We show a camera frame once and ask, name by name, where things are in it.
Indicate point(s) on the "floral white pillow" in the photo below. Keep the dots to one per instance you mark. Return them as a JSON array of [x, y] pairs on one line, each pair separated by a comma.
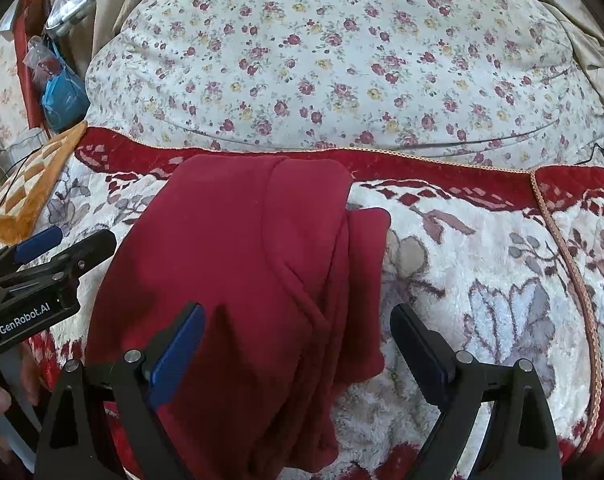
[[342, 60]]

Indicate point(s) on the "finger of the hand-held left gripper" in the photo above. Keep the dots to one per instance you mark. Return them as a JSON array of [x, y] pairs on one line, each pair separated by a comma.
[[89, 250], [39, 244]]

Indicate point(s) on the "red cloth strip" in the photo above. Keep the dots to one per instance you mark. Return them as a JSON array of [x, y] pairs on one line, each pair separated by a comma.
[[29, 50]]

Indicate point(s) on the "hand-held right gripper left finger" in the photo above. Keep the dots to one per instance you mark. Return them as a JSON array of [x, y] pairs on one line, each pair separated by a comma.
[[177, 355]]

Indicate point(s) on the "dark red sweater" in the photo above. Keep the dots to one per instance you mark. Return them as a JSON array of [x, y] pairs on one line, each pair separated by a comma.
[[242, 280]]

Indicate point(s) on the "red and white plush blanket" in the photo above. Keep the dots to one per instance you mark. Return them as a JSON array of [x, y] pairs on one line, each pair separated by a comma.
[[481, 270]]

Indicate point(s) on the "blue bag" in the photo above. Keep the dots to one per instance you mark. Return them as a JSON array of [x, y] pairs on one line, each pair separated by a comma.
[[62, 97]]

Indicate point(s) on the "beige cloth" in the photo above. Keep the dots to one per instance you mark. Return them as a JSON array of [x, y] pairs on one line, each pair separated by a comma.
[[576, 30]]

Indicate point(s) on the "clear plastic bag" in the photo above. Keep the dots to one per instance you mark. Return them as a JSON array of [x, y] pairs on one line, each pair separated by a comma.
[[44, 62]]

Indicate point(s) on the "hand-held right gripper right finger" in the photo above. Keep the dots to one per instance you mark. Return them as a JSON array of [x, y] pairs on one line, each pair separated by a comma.
[[424, 355]]

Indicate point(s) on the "silver plastic bag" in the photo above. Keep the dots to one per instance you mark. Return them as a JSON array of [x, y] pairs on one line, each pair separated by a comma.
[[67, 7]]

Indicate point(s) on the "orange checkered blanket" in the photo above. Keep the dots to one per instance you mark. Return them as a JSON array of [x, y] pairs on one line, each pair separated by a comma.
[[32, 185]]

